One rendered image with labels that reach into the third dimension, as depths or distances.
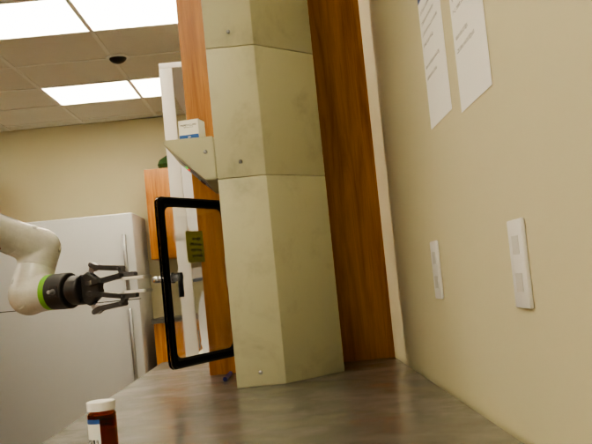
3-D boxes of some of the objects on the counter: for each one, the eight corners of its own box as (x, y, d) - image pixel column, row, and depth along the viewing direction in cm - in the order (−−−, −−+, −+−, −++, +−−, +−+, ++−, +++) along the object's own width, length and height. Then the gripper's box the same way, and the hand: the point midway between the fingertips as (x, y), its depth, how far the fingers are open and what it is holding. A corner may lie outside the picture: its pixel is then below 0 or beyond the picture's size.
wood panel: (394, 356, 244) (340, -152, 253) (395, 357, 241) (341, -157, 250) (210, 374, 243) (164, -136, 252) (210, 375, 240) (162, -141, 249)
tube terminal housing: (339, 364, 236) (310, 70, 241) (349, 377, 204) (314, 38, 209) (243, 373, 236) (215, 79, 240) (237, 388, 203) (205, 48, 208)
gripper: (64, 322, 229) (142, 316, 219) (60, 260, 230) (136, 251, 220) (84, 320, 236) (160, 314, 225) (79, 259, 237) (155, 250, 226)
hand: (136, 284), depth 224 cm, fingers open, 3 cm apart
